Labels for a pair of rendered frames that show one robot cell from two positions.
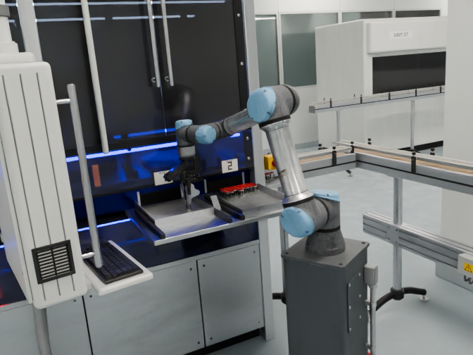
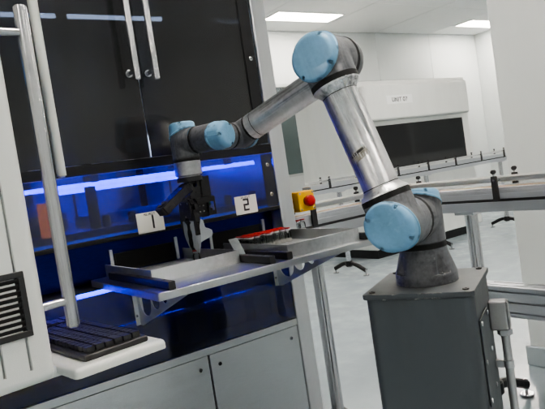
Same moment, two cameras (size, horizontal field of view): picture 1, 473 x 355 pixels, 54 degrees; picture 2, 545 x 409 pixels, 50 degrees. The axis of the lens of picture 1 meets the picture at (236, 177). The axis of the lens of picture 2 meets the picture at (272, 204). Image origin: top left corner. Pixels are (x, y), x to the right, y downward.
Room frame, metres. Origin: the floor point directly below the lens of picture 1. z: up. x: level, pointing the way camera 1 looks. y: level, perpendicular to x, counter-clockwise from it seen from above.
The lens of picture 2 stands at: (0.29, 0.26, 1.11)
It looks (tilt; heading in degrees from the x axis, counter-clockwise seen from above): 3 degrees down; 350
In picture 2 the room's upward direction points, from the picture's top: 9 degrees counter-clockwise
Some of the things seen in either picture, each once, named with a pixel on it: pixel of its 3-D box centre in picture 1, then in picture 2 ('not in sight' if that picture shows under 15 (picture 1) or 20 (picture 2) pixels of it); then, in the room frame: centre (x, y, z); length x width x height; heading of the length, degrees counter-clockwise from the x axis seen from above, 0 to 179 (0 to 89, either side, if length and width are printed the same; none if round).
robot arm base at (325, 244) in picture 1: (324, 236); (424, 260); (1.66, -0.32, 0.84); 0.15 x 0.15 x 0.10
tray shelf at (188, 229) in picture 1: (213, 209); (234, 261); (2.00, 0.11, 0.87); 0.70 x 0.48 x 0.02; 115
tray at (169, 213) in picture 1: (172, 207); (169, 264); (1.99, 0.30, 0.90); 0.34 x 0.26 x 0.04; 25
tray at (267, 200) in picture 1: (251, 198); (289, 241); (2.03, -0.06, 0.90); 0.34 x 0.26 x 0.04; 25
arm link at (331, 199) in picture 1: (323, 207); (417, 214); (1.65, -0.32, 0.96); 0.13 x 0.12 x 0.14; 137
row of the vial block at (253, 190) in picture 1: (240, 192); (268, 238); (2.13, -0.01, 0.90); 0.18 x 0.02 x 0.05; 115
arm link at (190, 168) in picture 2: (186, 151); (187, 170); (1.97, 0.21, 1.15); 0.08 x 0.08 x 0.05
